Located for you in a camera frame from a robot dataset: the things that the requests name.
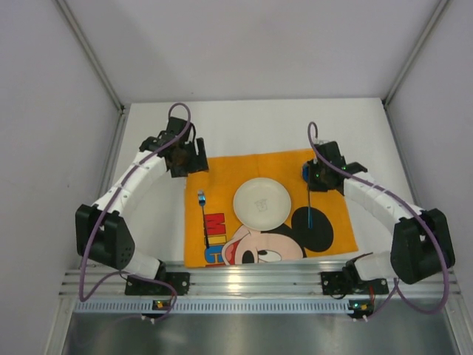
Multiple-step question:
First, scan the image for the blue metallic fork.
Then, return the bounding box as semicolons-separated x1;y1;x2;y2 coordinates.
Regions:
197;190;210;249

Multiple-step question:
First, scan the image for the blue metallic spoon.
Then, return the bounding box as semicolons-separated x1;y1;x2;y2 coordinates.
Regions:
307;185;313;229

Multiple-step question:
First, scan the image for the cream round plate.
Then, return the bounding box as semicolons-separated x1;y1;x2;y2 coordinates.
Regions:
233;177;292;231

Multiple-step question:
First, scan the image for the orange Mickey Mouse placemat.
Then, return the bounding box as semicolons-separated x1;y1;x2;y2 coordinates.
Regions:
184;149;358;268

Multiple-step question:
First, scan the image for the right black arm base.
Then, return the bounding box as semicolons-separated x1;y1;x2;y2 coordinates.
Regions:
320;260;389;300

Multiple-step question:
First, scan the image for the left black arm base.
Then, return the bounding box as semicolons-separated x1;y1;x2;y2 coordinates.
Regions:
125;271;191;296

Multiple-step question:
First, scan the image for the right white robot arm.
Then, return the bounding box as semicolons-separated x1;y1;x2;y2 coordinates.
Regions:
303;141;456;285

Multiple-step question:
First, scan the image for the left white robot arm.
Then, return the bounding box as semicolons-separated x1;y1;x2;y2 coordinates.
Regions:
75;117;208;280

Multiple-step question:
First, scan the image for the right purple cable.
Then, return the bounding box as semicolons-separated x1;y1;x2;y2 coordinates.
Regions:
307;121;452;321

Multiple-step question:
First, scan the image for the purple cable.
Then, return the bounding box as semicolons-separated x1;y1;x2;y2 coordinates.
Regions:
307;121;452;321
79;102;193;326

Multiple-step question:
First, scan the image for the aluminium mounting rail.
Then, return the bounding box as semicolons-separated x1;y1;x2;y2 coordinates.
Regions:
59;260;443;299

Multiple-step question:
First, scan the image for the left aluminium frame post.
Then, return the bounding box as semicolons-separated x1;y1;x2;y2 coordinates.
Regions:
52;0;125;113

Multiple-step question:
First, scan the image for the aluminium frame post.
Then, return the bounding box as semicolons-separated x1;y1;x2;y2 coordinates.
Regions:
52;0;125;113
381;0;452;110

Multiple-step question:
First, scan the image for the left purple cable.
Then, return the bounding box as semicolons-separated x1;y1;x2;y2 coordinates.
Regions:
79;102;193;326

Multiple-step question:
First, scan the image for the slotted grey cable duct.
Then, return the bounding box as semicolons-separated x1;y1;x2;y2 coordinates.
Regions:
75;298;373;314

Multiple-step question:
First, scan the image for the right aluminium frame post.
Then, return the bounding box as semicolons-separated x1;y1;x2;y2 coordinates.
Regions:
381;0;452;110

